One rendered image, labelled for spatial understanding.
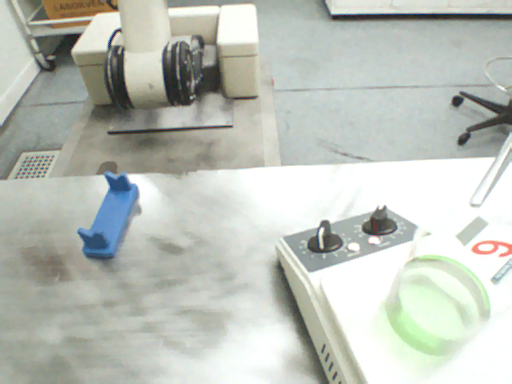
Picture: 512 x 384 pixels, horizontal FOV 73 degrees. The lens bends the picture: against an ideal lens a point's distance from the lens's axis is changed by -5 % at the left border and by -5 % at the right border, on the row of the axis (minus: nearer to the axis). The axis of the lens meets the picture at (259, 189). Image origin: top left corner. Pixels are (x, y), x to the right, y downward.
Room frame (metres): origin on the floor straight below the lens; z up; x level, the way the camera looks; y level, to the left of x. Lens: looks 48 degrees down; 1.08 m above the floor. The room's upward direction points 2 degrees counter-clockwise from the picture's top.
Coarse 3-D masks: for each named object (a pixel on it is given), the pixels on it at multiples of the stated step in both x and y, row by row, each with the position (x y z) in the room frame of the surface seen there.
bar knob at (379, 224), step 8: (376, 208) 0.21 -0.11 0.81; (384, 208) 0.21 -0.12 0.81; (376, 216) 0.19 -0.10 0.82; (384, 216) 0.20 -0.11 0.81; (368, 224) 0.20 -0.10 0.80; (376, 224) 0.19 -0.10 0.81; (384, 224) 0.19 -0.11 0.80; (392, 224) 0.19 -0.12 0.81; (368, 232) 0.19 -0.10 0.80; (376, 232) 0.18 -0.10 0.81; (384, 232) 0.18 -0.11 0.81; (392, 232) 0.18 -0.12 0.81
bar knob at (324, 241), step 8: (320, 224) 0.19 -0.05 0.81; (328, 224) 0.19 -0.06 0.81; (320, 232) 0.18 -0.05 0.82; (328, 232) 0.18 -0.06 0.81; (312, 240) 0.18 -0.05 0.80; (320, 240) 0.17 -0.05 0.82; (328, 240) 0.18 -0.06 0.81; (336, 240) 0.18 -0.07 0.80; (312, 248) 0.17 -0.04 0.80; (320, 248) 0.17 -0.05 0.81; (328, 248) 0.17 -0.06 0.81; (336, 248) 0.17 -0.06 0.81
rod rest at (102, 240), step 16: (112, 176) 0.29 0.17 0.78; (112, 192) 0.28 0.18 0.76; (128, 192) 0.28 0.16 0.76; (112, 208) 0.26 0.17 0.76; (128, 208) 0.26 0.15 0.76; (96, 224) 0.24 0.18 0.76; (112, 224) 0.24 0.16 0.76; (96, 240) 0.21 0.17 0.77; (112, 240) 0.22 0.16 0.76; (96, 256) 0.20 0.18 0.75; (112, 256) 0.20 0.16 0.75
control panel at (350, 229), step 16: (336, 224) 0.21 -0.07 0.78; (352, 224) 0.21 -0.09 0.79; (400, 224) 0.19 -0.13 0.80; (288, 240) 0.19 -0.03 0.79; (304, 240) 0.19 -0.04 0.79; (352, 240) 0.18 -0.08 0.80; (368, 240) 0.17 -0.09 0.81; (384, 240) 0.17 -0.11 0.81; (400, 240) 0.17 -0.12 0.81; (304, 256) 0.16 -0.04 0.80; (320, 256) 0.16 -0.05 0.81; (336, 256) 0.16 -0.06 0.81; (352, 256) 0.15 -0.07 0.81
